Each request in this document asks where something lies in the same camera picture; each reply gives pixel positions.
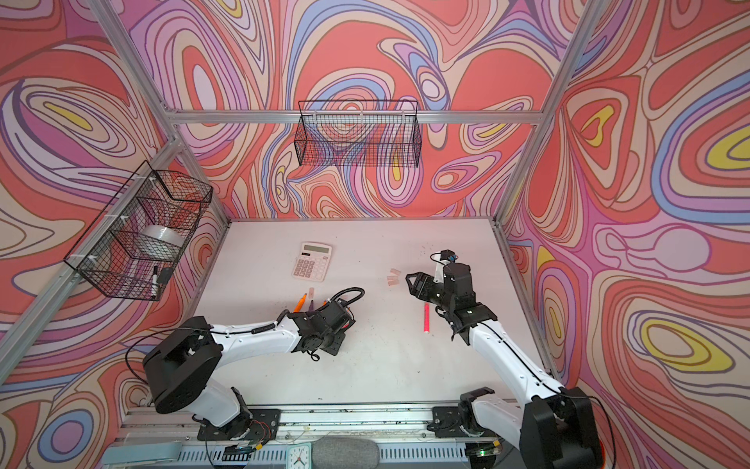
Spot orange marker far left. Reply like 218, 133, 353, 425
293, 293, 308, 313

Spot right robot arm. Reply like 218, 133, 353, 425
405, 261, 605, 468

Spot small white clock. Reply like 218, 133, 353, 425
285, 443, 313, 469

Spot silver tape roll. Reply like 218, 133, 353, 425
141, 225, 185, 247

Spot pink calculator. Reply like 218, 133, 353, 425
292, 242, 332, 283

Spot black wire basket left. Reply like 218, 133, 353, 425
64, 162, 213, 301

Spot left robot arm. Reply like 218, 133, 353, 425
143, 299, 355, 437

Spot black wire basket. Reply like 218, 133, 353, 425
64, 162, 213, 301
294, 99, 422, 168

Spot pink marker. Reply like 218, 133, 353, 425
423, 303, 431, 334

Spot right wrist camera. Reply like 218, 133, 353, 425
439, 249, 458, 263

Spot black wire basket back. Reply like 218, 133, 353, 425
294, 99, 422, 168

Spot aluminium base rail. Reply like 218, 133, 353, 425
102, 399, 528, 468

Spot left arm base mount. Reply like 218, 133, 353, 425
193, 408, 281, 443

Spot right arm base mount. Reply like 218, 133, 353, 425
426, 403, 504, 441

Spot black marker in basket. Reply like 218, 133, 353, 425
150, 265, 159, 300

